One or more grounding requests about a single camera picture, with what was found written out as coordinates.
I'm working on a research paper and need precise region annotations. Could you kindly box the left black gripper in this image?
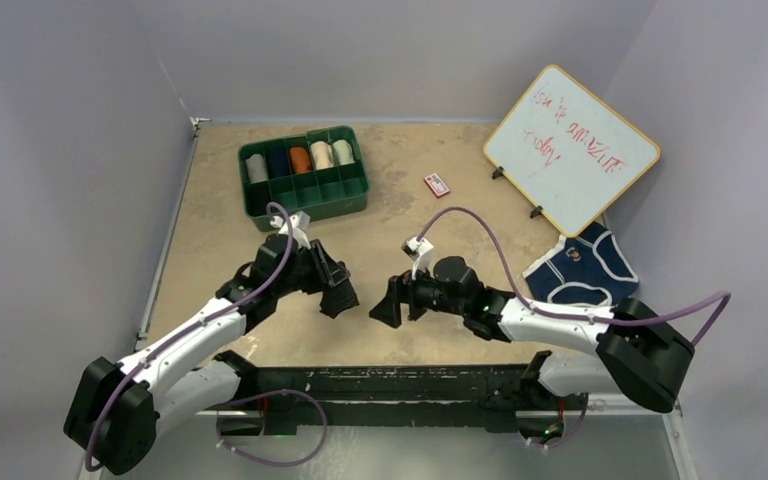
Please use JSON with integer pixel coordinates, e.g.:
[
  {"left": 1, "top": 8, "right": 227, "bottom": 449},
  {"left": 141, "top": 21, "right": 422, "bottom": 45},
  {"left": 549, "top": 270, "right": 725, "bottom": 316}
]
[{"left": 273, "top": 239, "right": 347, "bottom": 298}]

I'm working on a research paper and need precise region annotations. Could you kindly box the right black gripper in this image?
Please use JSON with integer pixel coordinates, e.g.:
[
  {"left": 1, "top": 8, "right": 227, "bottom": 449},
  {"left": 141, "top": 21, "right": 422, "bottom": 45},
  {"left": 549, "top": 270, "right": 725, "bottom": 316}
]
[{"left": 370, "top": 259, "right": 467, "bottom": 329}]

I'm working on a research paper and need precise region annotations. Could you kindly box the black striped underwear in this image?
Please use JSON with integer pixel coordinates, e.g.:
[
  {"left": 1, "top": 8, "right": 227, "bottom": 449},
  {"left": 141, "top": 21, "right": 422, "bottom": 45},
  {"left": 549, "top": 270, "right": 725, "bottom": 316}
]
[{"left": 319, "top": 278, "right": 360, "bottom": 319}]

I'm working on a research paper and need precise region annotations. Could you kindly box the green divided storage tray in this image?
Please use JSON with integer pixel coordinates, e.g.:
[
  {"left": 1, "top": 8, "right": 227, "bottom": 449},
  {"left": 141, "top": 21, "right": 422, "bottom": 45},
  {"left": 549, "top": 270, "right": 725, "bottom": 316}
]
[{"left": 237, "top": 125, "right": 370, "bottom": 232}]

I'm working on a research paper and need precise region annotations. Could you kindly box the navy white underwear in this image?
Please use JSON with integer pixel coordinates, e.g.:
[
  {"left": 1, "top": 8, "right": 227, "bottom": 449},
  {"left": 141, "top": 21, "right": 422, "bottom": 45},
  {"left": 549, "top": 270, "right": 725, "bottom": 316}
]
[{"left": 523, "top": 222, "right": 640, "bottom": 307}]

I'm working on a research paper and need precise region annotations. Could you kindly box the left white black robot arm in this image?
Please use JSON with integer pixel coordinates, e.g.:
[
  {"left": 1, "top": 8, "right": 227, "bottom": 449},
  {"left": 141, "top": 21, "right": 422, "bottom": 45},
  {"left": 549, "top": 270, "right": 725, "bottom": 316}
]
[{"left": 63, "top": 234, "right": 359, "bottom": 474}]

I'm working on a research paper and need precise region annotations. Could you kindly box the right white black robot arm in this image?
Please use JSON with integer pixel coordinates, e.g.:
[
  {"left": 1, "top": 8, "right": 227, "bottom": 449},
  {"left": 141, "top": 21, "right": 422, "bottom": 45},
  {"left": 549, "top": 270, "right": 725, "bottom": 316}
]
[{"left": 369, "top": 256, "right": 695, "bottom": 413}]

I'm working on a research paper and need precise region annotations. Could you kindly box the orange rolled underwear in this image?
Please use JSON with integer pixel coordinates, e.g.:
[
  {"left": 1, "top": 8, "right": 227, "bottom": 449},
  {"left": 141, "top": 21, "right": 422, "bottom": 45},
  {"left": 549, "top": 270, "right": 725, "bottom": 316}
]
[{"left": 289, "top": 146, "right": 313, "bottom": 174}]

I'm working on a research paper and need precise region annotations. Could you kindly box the beige rolled underwear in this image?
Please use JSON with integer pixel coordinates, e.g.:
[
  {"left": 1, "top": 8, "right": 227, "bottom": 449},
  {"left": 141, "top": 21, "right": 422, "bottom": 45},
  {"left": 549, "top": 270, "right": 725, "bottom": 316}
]
[{"left": 310, "top": 141, "right": 335, "bottom": 170}]

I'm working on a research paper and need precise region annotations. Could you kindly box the pale green rolled underwear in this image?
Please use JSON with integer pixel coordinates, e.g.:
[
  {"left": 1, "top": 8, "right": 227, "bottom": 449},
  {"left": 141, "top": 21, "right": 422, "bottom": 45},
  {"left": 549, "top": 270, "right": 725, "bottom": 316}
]
[{"left": 331, "top": 139, "right": 356, "bottom": 166}]

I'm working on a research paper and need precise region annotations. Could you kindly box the grey rolled underwear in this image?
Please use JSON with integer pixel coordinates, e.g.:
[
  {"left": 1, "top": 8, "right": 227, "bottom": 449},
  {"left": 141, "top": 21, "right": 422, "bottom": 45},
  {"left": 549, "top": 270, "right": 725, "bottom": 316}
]
[{"left": 244, "top": 153, "right": 269, "bottom": 184}]

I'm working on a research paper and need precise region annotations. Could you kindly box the navy rolled underwear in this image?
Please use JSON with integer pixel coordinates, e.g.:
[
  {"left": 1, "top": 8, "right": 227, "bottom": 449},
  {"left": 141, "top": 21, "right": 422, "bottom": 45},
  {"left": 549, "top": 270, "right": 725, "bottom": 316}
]
[{"left": 266, "top": 147, "right": 291, "bottom": 179}]

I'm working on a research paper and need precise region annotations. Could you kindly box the small red white box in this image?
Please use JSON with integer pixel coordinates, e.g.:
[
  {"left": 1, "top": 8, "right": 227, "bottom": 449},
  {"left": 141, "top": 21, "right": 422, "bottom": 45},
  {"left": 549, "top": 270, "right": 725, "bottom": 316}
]
[{"left": 423, "top": 173, "right": 451, "bottom": 199}]

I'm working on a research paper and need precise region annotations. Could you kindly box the whiteboard with red writing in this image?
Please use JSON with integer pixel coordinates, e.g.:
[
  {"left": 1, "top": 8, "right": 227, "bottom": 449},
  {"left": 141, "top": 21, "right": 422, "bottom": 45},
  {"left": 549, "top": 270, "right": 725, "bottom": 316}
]
[{"left": 483, "top": 64, "right": 661, "bottom": 237}]

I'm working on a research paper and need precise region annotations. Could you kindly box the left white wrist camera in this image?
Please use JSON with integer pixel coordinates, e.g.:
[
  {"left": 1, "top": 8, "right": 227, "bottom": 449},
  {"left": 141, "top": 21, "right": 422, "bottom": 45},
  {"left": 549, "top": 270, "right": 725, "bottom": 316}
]
[{"left": 270, "top": 211, "right": 310, "bottom": 249}]

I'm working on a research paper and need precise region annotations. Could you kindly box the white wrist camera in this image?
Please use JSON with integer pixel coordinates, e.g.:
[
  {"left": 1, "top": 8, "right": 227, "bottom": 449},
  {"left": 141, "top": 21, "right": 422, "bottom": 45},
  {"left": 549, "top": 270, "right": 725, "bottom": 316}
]
[
  {"left": 402, "top": 237, "right": 434, "bottom": 280},
  {"left": 270, "top": 211, "right": 310, "bottom": 249}
]

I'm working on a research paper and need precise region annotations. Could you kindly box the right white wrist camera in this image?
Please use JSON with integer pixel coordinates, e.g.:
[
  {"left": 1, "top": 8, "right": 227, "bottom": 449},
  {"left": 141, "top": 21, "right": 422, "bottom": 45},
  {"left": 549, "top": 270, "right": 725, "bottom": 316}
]
[{"left": 402, "top": 237, "right": 434, "bottom": 280}]

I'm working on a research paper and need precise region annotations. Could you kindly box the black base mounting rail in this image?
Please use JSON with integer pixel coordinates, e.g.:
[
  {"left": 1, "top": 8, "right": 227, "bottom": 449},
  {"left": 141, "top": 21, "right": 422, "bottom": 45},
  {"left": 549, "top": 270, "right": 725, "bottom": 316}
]
[{"left": 193, "top": 362, "right": 587, "bottom": 435}]

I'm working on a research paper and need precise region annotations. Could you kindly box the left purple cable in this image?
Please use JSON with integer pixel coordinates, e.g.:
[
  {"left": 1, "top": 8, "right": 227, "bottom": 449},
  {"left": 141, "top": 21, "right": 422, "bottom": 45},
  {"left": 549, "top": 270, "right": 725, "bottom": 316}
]
[{"left": 83, "top": 201, "right": 329, "bottom": 473}]

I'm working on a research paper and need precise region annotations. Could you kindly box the purple cable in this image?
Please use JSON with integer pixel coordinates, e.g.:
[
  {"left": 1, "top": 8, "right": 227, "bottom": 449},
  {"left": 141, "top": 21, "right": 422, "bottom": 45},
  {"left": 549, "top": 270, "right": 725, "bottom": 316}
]
[
  {"left": 413, "top": 207, "right": 733, "bottom": 452},
  {"left": 83, "top": 201, "right": 329, "bottom": 473}
]

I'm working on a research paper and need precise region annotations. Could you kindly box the aluminium frame rail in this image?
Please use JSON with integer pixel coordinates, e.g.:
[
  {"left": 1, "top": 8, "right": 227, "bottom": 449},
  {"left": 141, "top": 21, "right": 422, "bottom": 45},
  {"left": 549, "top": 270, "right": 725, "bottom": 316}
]
[{"left": 79, "top": 367, "right": 700, "bottom": 480}]

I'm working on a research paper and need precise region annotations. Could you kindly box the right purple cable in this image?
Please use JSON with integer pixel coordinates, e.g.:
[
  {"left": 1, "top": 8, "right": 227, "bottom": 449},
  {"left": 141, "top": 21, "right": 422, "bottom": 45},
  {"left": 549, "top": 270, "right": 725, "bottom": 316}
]
[{"left": 413, "top": 207, "right": 733, "bottom": 452}]

